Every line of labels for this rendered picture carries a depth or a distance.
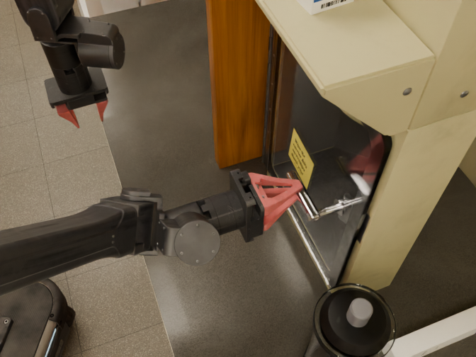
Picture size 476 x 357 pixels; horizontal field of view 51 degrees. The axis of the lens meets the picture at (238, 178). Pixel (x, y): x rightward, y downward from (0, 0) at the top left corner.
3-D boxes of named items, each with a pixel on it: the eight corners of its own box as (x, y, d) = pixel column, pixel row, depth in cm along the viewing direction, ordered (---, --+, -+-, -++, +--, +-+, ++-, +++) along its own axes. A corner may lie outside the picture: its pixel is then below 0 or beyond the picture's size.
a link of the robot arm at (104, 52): (45, -22, 78) (22, 8, 72) (116, -17, 77) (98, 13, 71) (66, 44, 87) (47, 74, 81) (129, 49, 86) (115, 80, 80)
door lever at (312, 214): (314, 171, 78) (316, 160, 75) (343, 218, 72) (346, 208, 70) (282, 180, 76) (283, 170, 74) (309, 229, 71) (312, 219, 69)
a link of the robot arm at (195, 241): (120, 186, 69) (115, 247, 70) (124, 200, 58) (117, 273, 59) (205, 192, 72) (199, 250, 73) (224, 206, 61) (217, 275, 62)
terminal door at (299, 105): (268, 163, 103) (281, -11, 71) (336, 292, 86) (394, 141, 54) (264, 163, 103) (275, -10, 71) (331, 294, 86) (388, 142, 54)
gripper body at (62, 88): (110, 95, 89) (100, 63, 83) (52, 111, 87) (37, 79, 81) (102, 72, 92) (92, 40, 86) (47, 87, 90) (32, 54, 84)
